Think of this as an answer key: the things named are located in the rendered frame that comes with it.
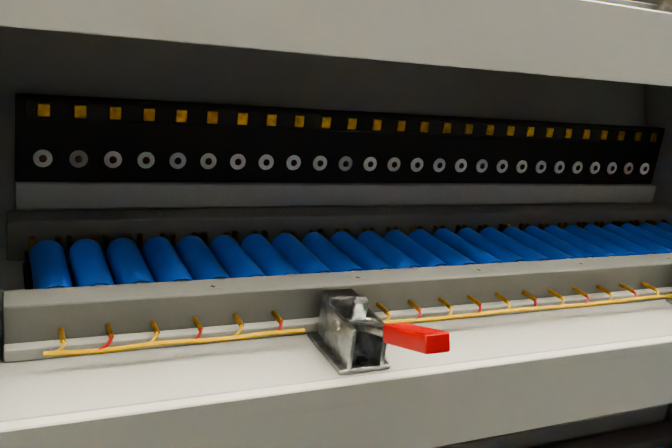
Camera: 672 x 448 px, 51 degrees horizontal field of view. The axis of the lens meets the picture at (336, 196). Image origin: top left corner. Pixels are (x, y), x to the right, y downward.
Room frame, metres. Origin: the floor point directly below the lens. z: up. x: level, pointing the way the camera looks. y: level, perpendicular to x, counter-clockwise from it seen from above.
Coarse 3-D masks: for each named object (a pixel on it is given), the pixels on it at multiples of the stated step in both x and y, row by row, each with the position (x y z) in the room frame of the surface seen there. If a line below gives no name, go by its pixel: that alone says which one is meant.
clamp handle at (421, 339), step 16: (352, 304) 0.35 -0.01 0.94; (368, 304) 0.35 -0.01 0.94; (352, 320) 0.35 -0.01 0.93; (368, 320) 0.35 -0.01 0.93; (384, 336) 0.31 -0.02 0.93; (400, 336) 0.30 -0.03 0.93; (416, 336) 0.29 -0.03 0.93; (432, 336) 0.29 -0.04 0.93; (448, 336) 0.29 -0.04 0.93; (432, 352) 0.29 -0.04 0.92
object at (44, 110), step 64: (64, 128) 0.43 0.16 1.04; (128, 128) 0.44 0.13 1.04; (192, 128) 0.46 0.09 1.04; (256, 128) 0.48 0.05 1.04; (320, 128) 0.50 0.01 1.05; (384, 128) 0.52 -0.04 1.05; (448, 128) 0.54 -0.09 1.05; (512, 128) 0.57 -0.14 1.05; (576, 128) 0.60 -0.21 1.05; (640, 128) 0.63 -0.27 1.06
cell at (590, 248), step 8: (552, 232) 0.55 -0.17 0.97; (560, 232) 0.55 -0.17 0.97; (568, 232) 0.55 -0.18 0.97; (568, 240) 0.54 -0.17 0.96; (576, 240) 0.53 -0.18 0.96; (584, 240) 0.53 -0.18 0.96; (584, 248) 0.52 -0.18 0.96; (592, 248) 0.52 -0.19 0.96; (600, 248) 0.52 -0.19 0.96; (600, 256) 0.51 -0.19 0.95; (608, 256) 0.51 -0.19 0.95
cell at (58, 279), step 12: (48, 240) 0.40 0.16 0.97; (36, 252) 0.39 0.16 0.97; (48, 252) 0.38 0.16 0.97; (60, 252) 0.39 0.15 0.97; (36, 264) 0.37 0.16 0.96; (48, 264) 0.37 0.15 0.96; (60, 264) 0.37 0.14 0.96; (36, 276) 0.36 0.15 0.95; (48, 276) 0.35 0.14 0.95; (60, 276) 0.36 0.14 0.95; (36, 288) 0.35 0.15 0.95
